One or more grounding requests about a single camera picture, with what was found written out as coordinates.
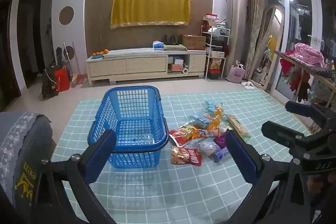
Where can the white slippers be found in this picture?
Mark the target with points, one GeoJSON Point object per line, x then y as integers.
{"type": "Point", "coordinates": [247, 85]}

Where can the glass sliding door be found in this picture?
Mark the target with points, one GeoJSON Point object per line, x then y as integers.
{"type": "Point", "coordinates": [296, 16]}

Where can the beige media cabinet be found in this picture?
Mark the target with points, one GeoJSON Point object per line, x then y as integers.
{"type": "Point", "coordinates": [110, 66]}

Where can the wooden clothes rack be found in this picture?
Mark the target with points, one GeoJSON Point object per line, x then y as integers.
{"type": "Point", "coordinates": [302, 61]}

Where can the arched floor mirror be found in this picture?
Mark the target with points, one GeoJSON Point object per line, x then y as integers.
{"type": "Point", "coordinates": [271, 29]}

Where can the blue striped snack packet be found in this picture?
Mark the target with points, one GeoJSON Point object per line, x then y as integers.
{"type": "Point", "coordinates": [199, 120]}

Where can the large red snack packet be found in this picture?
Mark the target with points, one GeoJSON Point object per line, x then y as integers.
{"type": "Point", "coordinates": [182, 134]}

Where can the small orange box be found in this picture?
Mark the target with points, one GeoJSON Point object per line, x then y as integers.
{"type": "Point", "coordinates": [175, 67]}

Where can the cracker sleeve packet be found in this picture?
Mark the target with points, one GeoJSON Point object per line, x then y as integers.
{"type": "Point", "coordinates": [237, 125]}

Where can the black router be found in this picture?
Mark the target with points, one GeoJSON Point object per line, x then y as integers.
{"type": "Point", "coordinates": [172, 40]}

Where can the heap of oranges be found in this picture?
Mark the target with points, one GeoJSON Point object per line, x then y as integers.
{"type": "Point", "coordinates": [99, 53]}

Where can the mop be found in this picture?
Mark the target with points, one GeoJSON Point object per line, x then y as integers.
{"type": "Point", "coordinates": [67, 58]}

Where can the cardboard box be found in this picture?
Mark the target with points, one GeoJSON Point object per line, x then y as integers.
{"type": "Point", "coordinates": [194, 41]}

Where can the white paper roll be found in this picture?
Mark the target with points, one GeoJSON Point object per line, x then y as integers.
{"type": "Point", "coordinates": [185, 70]}

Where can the purple chewing gum pack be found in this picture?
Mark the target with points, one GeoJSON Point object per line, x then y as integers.
{"type": "Point", "coordinates": [221, 154]}

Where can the small blue box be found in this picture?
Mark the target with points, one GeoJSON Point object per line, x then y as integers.
{"type": "Point", "coordinates": [178, 60]}

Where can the pink bag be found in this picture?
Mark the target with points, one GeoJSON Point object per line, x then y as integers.
{"type": "Point", "coordinates": [235, 74]}

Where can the dark wooden door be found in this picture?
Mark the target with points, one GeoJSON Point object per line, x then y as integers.
{"type": "Point", "coordinates": [26, 43]}

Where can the red bag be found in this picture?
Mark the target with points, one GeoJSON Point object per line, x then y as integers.
{"type": "Point", "coordinates": [61, 78]}

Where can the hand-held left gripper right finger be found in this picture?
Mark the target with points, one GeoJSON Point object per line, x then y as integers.
{"type": "Point", "coordinates": [240, 158]}

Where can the grey embroidered cloth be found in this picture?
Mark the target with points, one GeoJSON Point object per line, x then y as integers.
{"type": "Point", "coordinates": [23, 150]}

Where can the white shelf rack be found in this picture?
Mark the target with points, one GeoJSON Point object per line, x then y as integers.
{"type": "Point", "coordinates": [218, 56]}

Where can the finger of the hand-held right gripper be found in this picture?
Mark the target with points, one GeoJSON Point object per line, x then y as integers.
{"type": "Point", "coordinates": [278, 132]}
{"type": "Point", "coordinates": [296, 108]}

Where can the blue tissue box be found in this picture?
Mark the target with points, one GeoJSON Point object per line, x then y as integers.
{"type": "Point", "coordinates": [158, 45]}

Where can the yellow cloth cover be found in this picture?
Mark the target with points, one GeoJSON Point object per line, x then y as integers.
{"type": "Point", "coordinates": [149, 6]}

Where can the green folded mat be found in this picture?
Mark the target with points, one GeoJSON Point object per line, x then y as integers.
{"type": "Point", "coordinates": [175, 47]}

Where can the standing air conditioner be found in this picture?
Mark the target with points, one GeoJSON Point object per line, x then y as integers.
{"type": "Point", "coordinates": [236, 24]}

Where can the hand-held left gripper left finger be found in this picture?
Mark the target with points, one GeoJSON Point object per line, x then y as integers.
{"type": "Point", "coordinates": [101, 158]}

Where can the broom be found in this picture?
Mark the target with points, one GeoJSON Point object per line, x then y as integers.
{"type": "Point", "coordinates": [77, 79]}

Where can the teal checked mat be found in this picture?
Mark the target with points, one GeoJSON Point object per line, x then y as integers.
{"type": "Point", "coordinates": [170, 187]}

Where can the blue plastic basket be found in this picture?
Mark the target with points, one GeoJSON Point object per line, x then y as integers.
{"type": "Point", "coordinates": [126, 161]}

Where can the light blue snack packet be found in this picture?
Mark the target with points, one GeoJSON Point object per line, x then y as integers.
{"type": "Point", "coordinates": [210, 106]}

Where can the red hanging clothes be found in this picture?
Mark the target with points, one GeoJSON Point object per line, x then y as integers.
{"type": "Point", "coordinates": [295, 77]}

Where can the purple foil snack packet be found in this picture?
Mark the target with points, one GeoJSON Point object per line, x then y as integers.
{"type": "Point", "coordinates": [220, 140]}

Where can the round brown wall plaque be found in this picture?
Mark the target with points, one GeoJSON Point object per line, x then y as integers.
{"type": "Point", "coordinates": [66, 15]}

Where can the dark bag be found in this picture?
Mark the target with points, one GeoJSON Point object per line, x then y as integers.
{"type": "Point", "coordinates": [48, 82]}

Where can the orange white snack packet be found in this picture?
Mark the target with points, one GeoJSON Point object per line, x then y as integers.
{"type": "Point", "coordinates": [207, 132]}

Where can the small red snack packet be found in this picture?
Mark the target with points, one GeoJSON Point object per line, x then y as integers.
{"type": "Point", "coordinates": [186, 155]}

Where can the pink cloth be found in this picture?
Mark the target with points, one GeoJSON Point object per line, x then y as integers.
{"type": "Point", "coordinates": [309, 54]}

